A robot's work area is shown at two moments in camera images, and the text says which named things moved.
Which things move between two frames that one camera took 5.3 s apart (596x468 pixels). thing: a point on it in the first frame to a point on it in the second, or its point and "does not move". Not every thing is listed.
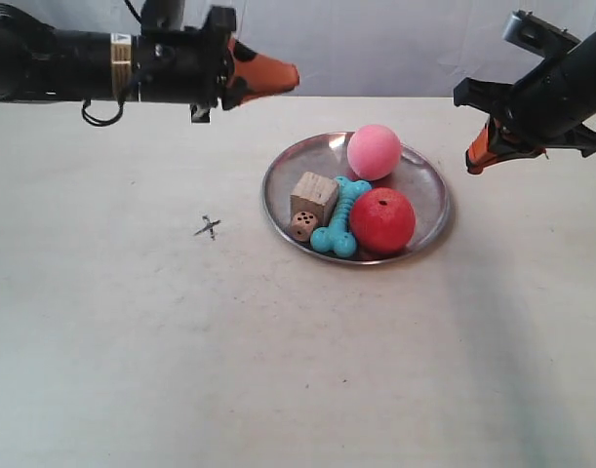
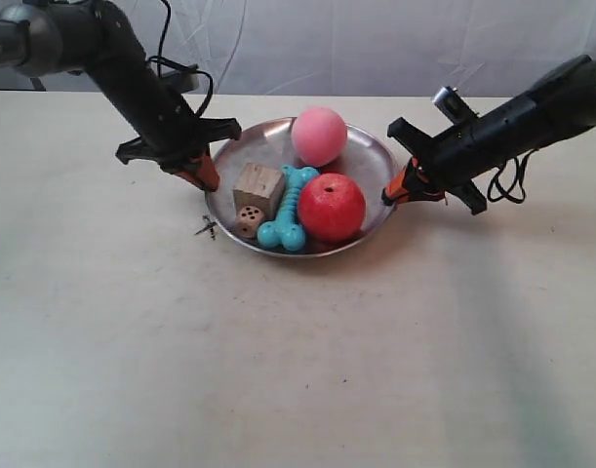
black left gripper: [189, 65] to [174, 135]
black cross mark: [209, 226] does not move
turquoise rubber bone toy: [337, 236] to [288, 231]
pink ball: [374, 152] to [319, 136]
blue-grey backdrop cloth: [363, 48] does not move
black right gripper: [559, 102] to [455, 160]
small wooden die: [302, 224] to [248, 220]
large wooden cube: [316, 194] to [261, 187]
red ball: [382, 220] to [332, 208]
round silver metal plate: [417, 175] to [366, 159]
